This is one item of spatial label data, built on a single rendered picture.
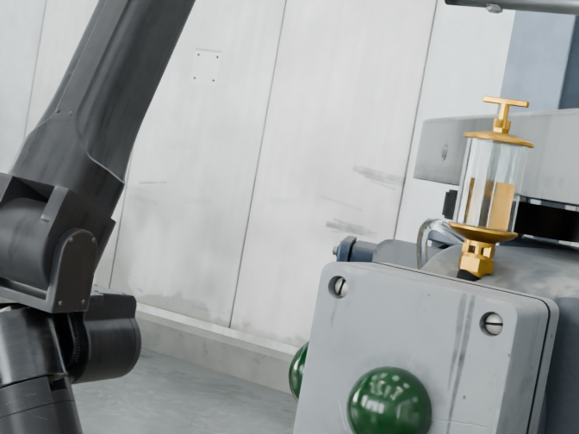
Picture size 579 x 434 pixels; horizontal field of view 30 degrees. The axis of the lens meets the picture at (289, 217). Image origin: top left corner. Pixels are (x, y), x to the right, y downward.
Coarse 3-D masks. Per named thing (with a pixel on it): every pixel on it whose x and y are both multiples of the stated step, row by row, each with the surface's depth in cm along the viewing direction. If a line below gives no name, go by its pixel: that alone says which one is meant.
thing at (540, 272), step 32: (448, 256) 46; (512, 256) 46; (544, 256) 49; (576, 256) 55; (512, 288) 43; (544, 288) 43; (576, 288) 40; (576, 320) 39; (576, 352) 39; (576, 384) 39; (544, 416) 39; (576, 416) 39
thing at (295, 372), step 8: (304, 344) 41; (296, 352) 41; (304, 352) 40; (296, 360) 40; (304, 360) 40; (296, 368) 40; (296, 376) 40; (296, 384) 40; (296, 392) 40; (296, 400) 40
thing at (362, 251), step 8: (344, 240) 89; (352, 240) 91; (360, 240) 96; (336, 248) 88; (344, 248) 88; (352, 248) 88; (360, 248) 88; (368, 248) 88; (336, 256) 88; (344, 256) 88; (352, 256) 88; (360, 256) 88; (368, 256) 88
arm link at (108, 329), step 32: (64, 256) 70; (96, 256) 73; (0, 288) 72; (32, 288) 73; (64, 288) 71; (96, 288) 79; (96, 320) 77; (128, 320) 80; (96, 352) 76; (128, 352) 79
